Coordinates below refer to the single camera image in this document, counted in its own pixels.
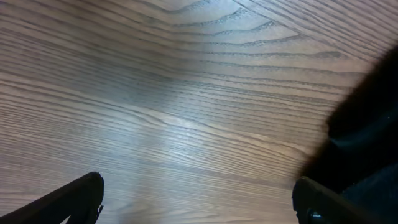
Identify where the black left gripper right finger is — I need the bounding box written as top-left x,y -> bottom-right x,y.
292,175 -> 386,223

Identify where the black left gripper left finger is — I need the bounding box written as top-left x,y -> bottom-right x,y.
1,172 -> 104,224

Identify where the black skirt with pearl buttons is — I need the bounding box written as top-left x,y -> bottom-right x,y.
300,47 -> 397,223

